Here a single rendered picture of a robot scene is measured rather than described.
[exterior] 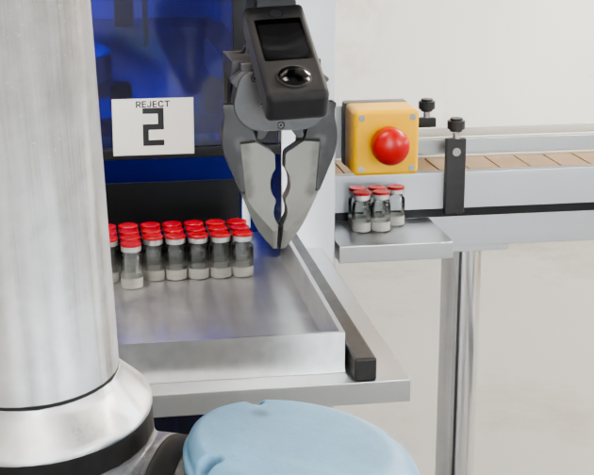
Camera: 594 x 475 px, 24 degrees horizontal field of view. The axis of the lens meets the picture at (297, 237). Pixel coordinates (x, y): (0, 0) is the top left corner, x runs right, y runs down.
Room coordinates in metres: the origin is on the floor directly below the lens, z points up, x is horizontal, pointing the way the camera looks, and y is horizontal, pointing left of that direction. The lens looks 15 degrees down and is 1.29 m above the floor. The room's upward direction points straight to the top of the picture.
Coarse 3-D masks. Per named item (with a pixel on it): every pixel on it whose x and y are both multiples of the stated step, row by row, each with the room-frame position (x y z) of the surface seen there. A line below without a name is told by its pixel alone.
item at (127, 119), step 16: (112, 112) 1.41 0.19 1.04; (128, 112) 1.41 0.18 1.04; (176, 112) 1.42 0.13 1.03; (192, 112) 1.42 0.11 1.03; (112, 128) 1.41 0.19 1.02; (128, 128) 1.41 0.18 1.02; (176, 128) 1.42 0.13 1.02; (192, 128) 1.42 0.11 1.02; (128, 144) 1.41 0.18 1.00; (176, 144) 1.42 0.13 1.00; (192, 144) 1.42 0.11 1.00
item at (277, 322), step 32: (288, 256) 1.35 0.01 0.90; (160, 288) 1.29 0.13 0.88; (192, 288) 1.29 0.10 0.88; (224, 288) 1.29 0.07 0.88; (256, 288) 1.29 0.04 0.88; (288, 288) 1.29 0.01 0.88; (128, 320) 1.19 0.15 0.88; (160, 320) 1.19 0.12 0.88; (192, 320) 1.19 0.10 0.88; (224, 320) 1.19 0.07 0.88; (256, 320) 1.19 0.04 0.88; (288, 320) 1.19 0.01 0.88; (320, 320) 1.16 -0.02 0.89; (128, 352) 1.04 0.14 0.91; (160, 352) 1.04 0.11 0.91; (192, 352) 1.05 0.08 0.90; (224, 352) 1.05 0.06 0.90; (256, 352) 1.06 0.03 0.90; (288, 352) 1.06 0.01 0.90; (320, 352) 1.06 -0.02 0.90
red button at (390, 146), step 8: (384, 128) 1.44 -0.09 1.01; (392, 128) 1.43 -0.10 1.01; (376, 136) 1.43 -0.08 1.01; (384, 136) 1.42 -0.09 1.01; (392, 136) 1.42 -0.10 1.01; (400, 136) 1.43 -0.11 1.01; (376, 144) 1.42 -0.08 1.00; (384, 144) 1.42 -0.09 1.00; (392, 144) 1.42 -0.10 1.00; (400, 144) 1.42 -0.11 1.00; (408, 144) 1.43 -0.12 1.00; (376, 152) 1.42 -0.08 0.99; (384, 152) 1.42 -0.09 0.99; (392, 152) 1.42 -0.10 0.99; (400, 152) 1.42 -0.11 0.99; (408, 152) 1.43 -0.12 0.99; (384, 160) 1.42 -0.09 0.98; (392, 160) 1.42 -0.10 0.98; (400, 160) 1.43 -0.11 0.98
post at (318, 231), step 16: (304, 0) 1.44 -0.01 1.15; (320, 0) 1.45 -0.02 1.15; (336, 0) 1.45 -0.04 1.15; (320, 16) 1.45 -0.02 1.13; (336, 16) 1.45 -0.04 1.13; (320, 32) 1.45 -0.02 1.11; (336, 32) 1.45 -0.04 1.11; (320, 48) 1.45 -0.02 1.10; (288, 144) 1.44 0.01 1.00; (272, 176) 1.49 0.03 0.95; (272, 192) 1.50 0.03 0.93; (320, 192) 1.45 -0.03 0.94; (320, 208) 1.45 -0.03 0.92; (304, 224) 1.44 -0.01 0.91; (320, 224) 1.45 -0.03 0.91; (304, 240) 1.44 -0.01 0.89; (320, 240) 1.45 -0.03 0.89
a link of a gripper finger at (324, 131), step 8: (328, 104) 1.06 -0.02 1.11; (336, 104) 1.06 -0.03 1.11; (328, 112) 1.06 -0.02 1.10; (320, 120) 1.05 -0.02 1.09; (328, 120) 1.06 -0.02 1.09; (312, 128) 1.05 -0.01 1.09; (320, 128) 1.05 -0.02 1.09; (328, 128) 1.06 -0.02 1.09; (336, 128) 1.06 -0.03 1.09; (304, 136) 1.06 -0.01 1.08; (312, 136) 1.05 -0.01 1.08; (320, 136) 1.05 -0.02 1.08; (328, 136) 1.06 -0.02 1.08; (336, 136) 1.06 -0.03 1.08; (320, 144) 1.05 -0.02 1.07; (328, 144) 1.06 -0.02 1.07; (336, 144) 1.06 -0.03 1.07; (320, 152) 1.05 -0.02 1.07; (328, 152) 1.06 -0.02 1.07; (320, 160) 1.05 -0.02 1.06; (328, 160) 1.06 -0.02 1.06; (320, 168) 1.05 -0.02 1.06; (328, 168) 1.06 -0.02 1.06; (320, 176) 1.05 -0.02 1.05; (320, 184) 1.05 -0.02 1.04
